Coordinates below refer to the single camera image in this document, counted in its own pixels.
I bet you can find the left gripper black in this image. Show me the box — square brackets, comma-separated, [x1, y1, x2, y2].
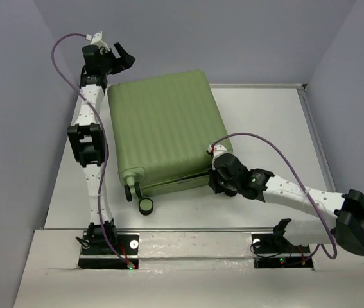
[99, 42, 135, 75]

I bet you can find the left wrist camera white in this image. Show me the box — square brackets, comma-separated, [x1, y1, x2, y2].
[85, 31, 110, 51]

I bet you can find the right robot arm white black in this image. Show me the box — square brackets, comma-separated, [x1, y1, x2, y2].
[208, 151, 364, 256]

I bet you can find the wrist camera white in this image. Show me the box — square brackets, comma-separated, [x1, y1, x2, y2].
[85, 31, 110, 51]
[207, 144, 229, 170]

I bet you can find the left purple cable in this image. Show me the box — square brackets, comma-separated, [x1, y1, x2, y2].
[51, 33, 134, 269]

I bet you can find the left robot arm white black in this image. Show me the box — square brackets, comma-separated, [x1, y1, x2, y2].
[67, 42, 135, 255]

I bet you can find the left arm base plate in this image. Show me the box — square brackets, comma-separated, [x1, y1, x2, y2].
[76, 233, 140, 270]

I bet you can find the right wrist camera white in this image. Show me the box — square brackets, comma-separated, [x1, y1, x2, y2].
[207, 144, 229, 170]

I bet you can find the green suitcase with blue lining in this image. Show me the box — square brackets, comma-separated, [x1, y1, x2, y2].
[107, 69, 227, 216]

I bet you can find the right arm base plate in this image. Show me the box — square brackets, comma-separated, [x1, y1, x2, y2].
[250, 234, 314, 269]

